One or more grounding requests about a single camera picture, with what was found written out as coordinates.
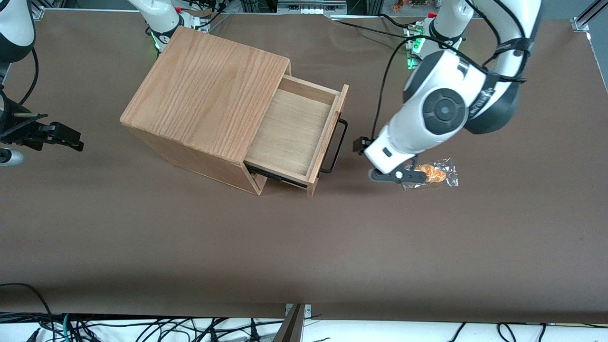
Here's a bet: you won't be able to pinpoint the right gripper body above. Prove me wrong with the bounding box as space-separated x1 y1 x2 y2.
0 90 36 143

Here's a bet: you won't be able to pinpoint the black wire drawer handle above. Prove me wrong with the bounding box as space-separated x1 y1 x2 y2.
319 119 349 174

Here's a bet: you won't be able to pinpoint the wooden drawer box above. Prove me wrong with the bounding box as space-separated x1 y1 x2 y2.
245 75 350 198

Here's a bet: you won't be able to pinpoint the wooden drawer cabinet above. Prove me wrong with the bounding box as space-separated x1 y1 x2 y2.
120 26 291 196

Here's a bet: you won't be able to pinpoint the plastic wrapped bread roll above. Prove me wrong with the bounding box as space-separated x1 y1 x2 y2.
401 158 459 190

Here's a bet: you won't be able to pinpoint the grey equipment rack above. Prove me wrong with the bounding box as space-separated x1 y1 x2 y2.
277 0 347 15

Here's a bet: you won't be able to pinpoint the dark metal bar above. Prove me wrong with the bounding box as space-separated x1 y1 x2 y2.
272 304 305 342

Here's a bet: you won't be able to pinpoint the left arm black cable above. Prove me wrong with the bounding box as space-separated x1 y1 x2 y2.
372 0 542 141

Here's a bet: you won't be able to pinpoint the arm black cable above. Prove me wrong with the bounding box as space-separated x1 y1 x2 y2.
372 0 542 141
18 47 39 107

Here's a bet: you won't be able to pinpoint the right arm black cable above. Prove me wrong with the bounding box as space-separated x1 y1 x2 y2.
18 47 39 107

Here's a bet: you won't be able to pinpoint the black drawer slide rail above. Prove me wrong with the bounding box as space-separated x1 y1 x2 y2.
245 162 309 187

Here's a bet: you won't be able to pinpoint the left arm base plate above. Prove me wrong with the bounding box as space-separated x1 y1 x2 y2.
404 21 428 71

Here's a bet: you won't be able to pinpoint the long black table cable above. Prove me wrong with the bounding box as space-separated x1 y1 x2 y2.
328 14 414 41

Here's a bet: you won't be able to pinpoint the black looping cable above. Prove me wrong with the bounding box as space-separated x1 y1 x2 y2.
0 283 54 342

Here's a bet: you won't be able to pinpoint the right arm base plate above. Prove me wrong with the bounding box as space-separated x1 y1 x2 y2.
183 10 210 34

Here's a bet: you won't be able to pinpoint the tangled black cables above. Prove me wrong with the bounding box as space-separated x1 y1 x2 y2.
0 311 285 342

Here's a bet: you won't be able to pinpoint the aluminium frame profile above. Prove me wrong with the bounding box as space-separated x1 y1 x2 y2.
577 0 608 27

